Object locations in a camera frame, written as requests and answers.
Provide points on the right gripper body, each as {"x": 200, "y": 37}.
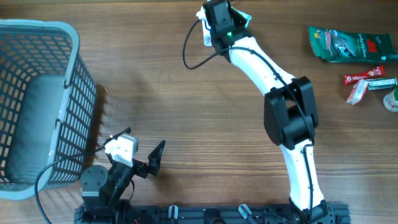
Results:
{"x": 229, "y": 7}

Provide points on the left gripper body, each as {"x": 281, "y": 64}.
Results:
{"x": 140, "y": 169}

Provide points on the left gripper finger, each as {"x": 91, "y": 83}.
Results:
{"x": 155, "y": 158}
{"x": 127, "y": 130}

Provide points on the teal wet wipes pack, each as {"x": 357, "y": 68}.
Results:
{"x": 243, "y": 18}

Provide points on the green 3M gloves bag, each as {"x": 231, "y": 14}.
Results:
{"x": 350, "y": 47}

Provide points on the red coffee stick sachet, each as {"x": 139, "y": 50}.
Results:
{"x": 373, "y": 73}

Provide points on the small red snack box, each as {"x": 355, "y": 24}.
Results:
{"x": 358, "y": 92}

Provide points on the green battery pack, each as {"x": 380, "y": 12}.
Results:
{"x": 381, "y": 83}

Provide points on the green lid jar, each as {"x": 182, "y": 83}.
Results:
{"x": 390, "y": 101}

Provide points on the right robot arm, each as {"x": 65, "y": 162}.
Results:
{"x": 290, "y": 113}

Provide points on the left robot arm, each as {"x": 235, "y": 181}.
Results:
{"x": 102, "y": 188}

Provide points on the white barcode scanner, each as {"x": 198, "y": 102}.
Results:
{"x": 206, "y": 33}

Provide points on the grey plastic mesh basket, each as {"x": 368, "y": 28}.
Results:
{"x": 48, "y": 100}

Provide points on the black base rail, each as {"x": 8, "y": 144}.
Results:
{"x": 217, "y": 214}

